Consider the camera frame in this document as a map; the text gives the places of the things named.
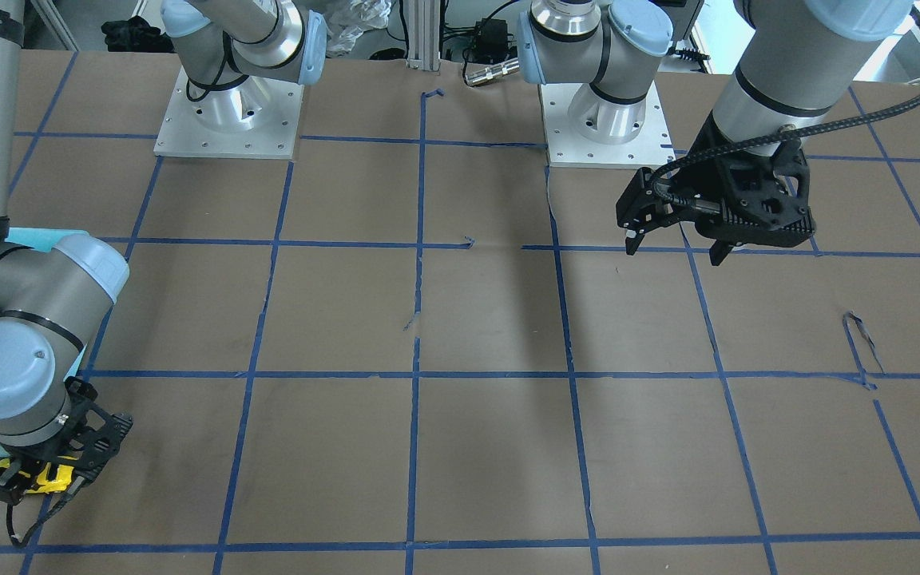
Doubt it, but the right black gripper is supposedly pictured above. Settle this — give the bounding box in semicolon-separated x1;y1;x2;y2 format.
0;376;133;506

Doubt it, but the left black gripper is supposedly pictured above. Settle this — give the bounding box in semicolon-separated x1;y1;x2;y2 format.
616;141;815;267

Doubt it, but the yellow beetle toy car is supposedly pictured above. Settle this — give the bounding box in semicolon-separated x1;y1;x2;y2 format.
0;456;74;494

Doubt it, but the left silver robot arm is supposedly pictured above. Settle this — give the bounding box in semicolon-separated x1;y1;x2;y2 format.
516;1;914;266

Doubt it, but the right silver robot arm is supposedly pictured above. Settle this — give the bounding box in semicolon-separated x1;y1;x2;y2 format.
0;1;328;507

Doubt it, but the black power adapter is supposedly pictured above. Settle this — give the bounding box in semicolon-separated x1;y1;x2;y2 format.
471;18;509;63

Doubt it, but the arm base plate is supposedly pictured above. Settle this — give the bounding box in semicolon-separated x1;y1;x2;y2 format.
153;70;304;161
540;84;675;169

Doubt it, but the aluminium frame post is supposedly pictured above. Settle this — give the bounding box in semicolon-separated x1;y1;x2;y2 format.
399;1;446;73

